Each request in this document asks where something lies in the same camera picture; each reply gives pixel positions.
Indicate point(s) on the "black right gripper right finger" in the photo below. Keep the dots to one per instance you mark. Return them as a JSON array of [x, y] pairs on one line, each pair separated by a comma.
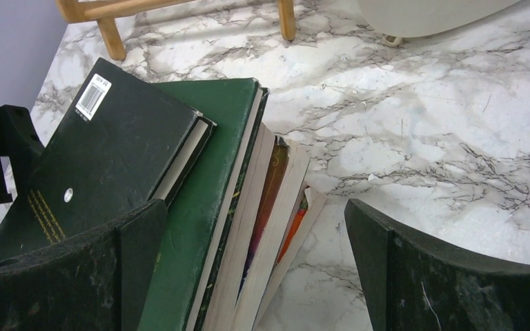
[[414, 281]]

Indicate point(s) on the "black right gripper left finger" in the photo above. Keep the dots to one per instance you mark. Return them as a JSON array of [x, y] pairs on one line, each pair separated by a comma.
[[96, 280]]

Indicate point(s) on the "dark green hardcover book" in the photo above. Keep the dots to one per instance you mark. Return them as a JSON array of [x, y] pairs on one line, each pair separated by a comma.
[[122, 142]]

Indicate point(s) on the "wooden dowel rack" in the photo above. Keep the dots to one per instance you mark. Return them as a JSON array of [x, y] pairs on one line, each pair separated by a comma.
[[186, 35]]

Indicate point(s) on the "blue cover paperback book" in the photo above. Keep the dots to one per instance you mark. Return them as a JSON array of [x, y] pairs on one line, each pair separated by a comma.
[[266, 203]]

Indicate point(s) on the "red spine paperback book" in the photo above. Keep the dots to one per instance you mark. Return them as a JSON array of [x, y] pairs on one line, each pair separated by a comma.
[[308, 211]]

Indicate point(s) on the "cream cylindrical lamp shade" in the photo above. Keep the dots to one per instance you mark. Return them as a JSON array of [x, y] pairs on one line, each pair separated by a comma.
[[397, 20]]

